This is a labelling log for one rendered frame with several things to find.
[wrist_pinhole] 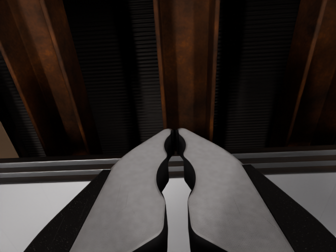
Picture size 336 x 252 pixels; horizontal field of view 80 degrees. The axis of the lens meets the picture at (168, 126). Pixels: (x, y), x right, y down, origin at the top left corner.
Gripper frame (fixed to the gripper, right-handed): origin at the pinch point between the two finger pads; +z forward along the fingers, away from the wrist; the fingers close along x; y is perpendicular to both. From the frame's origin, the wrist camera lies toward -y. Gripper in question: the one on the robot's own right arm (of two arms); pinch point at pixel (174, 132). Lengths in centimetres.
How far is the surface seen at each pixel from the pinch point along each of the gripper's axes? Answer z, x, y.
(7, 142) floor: 90, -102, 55
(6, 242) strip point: 5.8, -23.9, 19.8
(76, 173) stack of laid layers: 6.8, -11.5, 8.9
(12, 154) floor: 90, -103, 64
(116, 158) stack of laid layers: 7.8, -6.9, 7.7
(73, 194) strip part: 5.8, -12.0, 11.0
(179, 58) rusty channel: 22.0, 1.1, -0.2
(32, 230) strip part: 5.8, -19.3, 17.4
